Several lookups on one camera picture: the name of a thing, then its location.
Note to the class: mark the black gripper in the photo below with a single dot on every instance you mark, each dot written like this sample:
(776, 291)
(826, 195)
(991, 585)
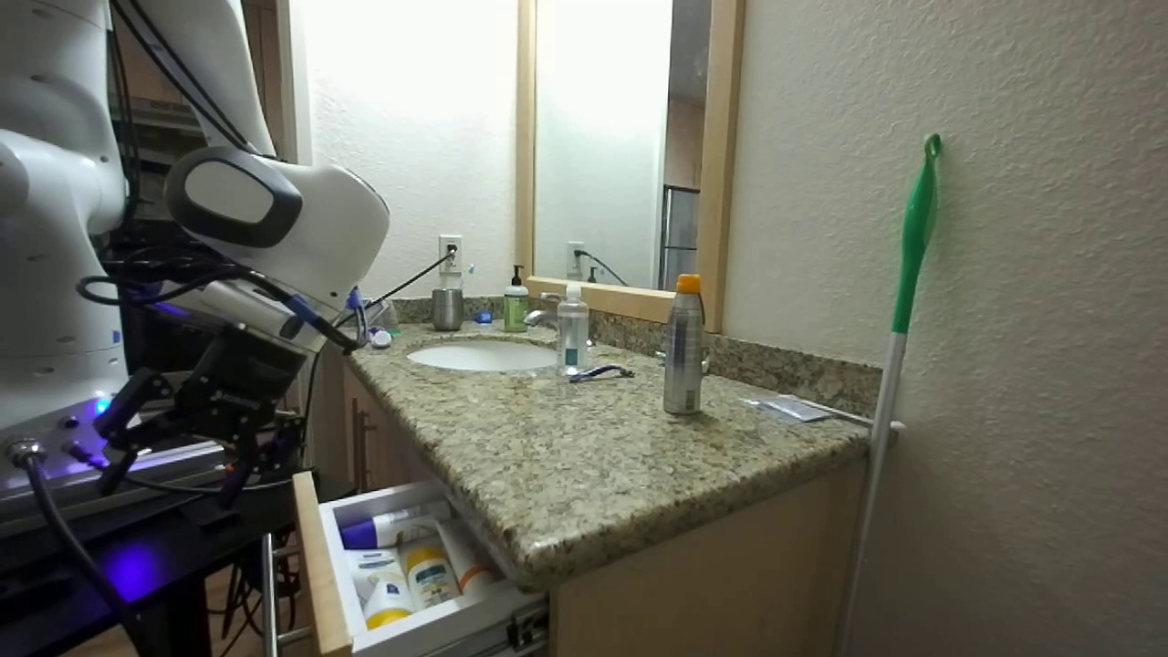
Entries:
(231, 397)

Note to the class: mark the wooden top drawer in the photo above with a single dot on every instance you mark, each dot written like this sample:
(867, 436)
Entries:
(487, 620)

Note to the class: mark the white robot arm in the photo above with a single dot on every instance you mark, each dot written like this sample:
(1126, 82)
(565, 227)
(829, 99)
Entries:
(165, 274)

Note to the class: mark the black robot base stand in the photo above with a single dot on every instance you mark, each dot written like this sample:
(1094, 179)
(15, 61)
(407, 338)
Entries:
(154, 559)

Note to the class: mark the white yellow tube in drawer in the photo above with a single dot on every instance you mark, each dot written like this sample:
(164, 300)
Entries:
(381, 588)

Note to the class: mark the white yellow bottle in drawer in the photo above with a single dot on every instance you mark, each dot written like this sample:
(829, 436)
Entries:
(428, 570)

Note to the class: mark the white oval sink basin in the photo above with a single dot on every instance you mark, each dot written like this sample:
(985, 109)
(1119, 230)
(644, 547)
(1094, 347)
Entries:
(484, 356)

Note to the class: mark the silver soap dispenser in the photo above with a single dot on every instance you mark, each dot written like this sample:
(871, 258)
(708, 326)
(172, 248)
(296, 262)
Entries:
(448, 300)

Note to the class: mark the green soap bottle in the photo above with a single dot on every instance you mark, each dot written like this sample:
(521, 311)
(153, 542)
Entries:
(518, 300)

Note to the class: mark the clear plastic bottle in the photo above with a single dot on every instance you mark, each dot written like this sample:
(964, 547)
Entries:
(576, 331)

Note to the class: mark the blue toothbrush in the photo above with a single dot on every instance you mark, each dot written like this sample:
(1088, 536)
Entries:
(600, 373)

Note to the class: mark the silver spray can orange cap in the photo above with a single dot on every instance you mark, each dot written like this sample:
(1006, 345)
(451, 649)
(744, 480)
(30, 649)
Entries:
(683, 347)

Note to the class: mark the wooden vanity cabinet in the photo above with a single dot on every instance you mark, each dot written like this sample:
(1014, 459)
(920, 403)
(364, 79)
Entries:
(719, 536)

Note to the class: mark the wood framed mirror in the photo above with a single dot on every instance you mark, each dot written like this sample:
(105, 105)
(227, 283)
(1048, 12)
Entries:
(593, 147)

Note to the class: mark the purple toothpaste tube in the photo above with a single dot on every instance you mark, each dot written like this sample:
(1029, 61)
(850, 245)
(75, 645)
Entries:
(789, 410)

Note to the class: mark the white wall outlet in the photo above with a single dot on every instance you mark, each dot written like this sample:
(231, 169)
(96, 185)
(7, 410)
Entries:
(451, 245)

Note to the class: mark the green white mop handle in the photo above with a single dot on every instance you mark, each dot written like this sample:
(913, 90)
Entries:
(917, 224)

